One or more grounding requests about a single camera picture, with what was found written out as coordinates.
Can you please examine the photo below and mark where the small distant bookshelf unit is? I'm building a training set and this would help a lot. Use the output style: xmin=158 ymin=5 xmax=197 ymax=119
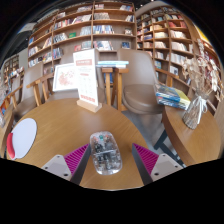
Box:
xmin=1 ymin=54 xmax=21 ymax=84

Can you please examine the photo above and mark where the wide wooden bookshelf unit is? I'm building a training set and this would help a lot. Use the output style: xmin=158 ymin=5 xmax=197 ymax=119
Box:
xmin=26 ymin=1 xmax=138 ymax=77

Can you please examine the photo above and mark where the stack of blue yellow books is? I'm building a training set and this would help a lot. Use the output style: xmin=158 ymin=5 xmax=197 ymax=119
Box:
xmin=154 ymin=83 xmax=192 ymax=111

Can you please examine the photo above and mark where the tan armchair with wooden arms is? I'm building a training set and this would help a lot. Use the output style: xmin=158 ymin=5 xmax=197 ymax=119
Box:
xmin=113 ymin=48 xmax=181 ymax=116
xmin=6 ymin=62 xmax=45 ymax=118
xmin=26 ymin=49 xmax=116 ymax=105

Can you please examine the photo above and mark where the white sign in wooden base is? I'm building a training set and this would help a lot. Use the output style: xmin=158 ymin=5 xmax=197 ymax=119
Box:
xmin=72 ymin=48 xmax=103 ymax=114

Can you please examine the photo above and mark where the glass vase with dried flowers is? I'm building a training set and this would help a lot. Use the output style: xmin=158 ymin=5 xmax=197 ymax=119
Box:
xmin=181 ymin=39 xmax=223 ymax=130

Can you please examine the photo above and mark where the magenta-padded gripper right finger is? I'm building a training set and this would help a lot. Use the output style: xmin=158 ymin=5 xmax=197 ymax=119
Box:
xmin=131 ymin=143 xmax=184 ymax=186

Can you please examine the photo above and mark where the white mouse pad, red wrist rest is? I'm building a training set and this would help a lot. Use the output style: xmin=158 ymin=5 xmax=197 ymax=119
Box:
xmin=5 ymin=117 xmax=38 ymax=161

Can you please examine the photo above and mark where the curved wooden bookshelf unit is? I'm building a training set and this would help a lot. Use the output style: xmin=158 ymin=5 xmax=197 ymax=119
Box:
xmin=134 ymin=4 xmax=224 ymax=101

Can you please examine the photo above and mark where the transparent computer mouse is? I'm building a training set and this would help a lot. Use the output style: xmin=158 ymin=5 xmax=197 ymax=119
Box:
xmin=89 ymin=130 xmax=123 ymax=176

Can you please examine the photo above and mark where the white framed picture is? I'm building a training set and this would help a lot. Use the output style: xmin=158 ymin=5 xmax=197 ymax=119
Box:
xmin=52 ymin=62 xmax=78 ymax=93

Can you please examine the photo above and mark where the white hanging ceiling sign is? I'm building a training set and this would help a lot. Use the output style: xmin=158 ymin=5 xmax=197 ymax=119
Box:
xmin=16 ymin=22 xmax=37 ymax=35

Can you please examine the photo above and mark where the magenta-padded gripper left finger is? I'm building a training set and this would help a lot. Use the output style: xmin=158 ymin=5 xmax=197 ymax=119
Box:
xmin=41 ymin=143 xmax=92 ymax=186

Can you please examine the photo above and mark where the stack of light blue books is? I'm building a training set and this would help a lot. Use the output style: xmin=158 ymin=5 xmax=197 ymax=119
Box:
xmin=96 ymin=60 xmax=130 ymax=69

